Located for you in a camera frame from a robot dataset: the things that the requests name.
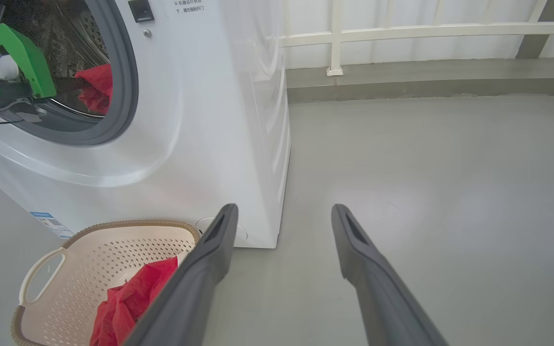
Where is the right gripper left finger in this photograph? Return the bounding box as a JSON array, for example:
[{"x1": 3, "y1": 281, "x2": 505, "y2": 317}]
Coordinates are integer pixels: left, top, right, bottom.
[{"x1": 123, "y1": 203, "x2": 239, "y2": 346}]

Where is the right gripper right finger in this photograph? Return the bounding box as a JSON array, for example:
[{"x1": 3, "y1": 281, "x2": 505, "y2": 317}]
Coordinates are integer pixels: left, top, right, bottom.
[{"x1": 331, "y1": 203, "x2": 451, "y2": 346}]

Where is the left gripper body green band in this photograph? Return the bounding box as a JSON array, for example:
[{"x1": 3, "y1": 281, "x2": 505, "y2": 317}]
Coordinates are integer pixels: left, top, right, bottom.
[{"x1": 0, "y1": 23, "x2": 57, "y2": 99}]

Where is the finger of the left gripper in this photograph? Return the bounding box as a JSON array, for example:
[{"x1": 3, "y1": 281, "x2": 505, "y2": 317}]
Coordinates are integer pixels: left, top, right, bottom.
[{"x1": 51, "y1": 77, "x2": 92, "y2": 97}]

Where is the black door lock slot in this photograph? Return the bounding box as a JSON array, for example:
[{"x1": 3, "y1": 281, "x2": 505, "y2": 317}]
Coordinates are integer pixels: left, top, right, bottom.
[{"x1": 128, "y1": 0, "x2": 155, "y2": 23}]

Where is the cream basket brown rim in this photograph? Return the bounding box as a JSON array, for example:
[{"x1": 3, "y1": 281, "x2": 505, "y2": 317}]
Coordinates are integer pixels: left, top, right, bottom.
[{"x1": 11, "y1": 220, "x2": 201, "y2": 346}]

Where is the white front-load washing machine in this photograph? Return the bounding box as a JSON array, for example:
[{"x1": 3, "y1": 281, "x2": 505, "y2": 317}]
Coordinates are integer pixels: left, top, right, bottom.
[{"x1": 0, "y1": 0, "x2": 291, "y2": 249}]

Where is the blue energy label sticker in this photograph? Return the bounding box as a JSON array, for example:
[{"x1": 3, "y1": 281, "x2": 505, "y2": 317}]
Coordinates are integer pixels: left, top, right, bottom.
[{"x1": 30, "y1": 212, "x2": 75, "y2": 239}]

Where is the white metal railing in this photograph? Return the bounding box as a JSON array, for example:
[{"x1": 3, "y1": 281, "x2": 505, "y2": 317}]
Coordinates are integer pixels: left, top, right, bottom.
[{"x1": 279, "y1": 0, "x2": 554, "y2": 76}]

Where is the grey slanted post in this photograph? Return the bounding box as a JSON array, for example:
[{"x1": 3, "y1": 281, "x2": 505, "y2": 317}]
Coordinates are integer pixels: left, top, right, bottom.
[{"x1": 515, "y1": 0, "x2": 554, "y2": 59}]

